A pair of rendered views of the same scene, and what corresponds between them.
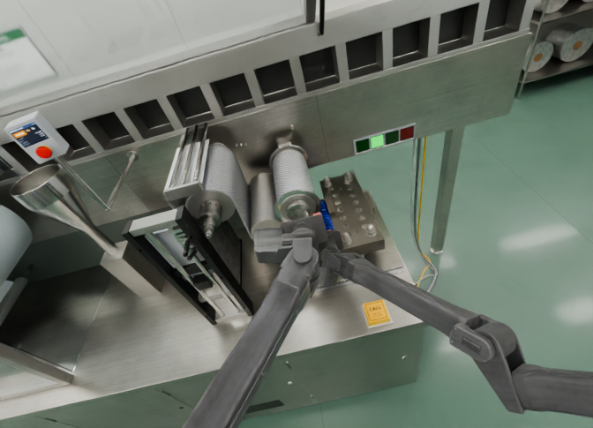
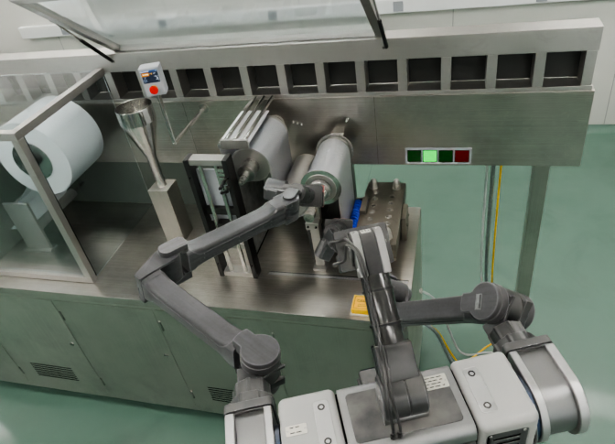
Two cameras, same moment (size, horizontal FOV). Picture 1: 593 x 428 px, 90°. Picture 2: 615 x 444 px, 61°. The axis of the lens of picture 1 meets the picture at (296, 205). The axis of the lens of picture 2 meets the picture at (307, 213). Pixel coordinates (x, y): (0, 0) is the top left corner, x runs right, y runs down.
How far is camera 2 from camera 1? 0.97 m
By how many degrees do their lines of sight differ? 13
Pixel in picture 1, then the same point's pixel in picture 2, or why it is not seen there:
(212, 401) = (211, 234)
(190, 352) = (194, 289)
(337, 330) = (323, 308)
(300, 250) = (288, 192)
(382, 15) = (441, 45)
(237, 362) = (229, 226)
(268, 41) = (339, 44)
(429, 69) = (486, 99)
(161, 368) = not seen: hidden behind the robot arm
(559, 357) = not seen: outside the picture
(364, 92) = (419, 104)
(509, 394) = not seen: hidden behind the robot
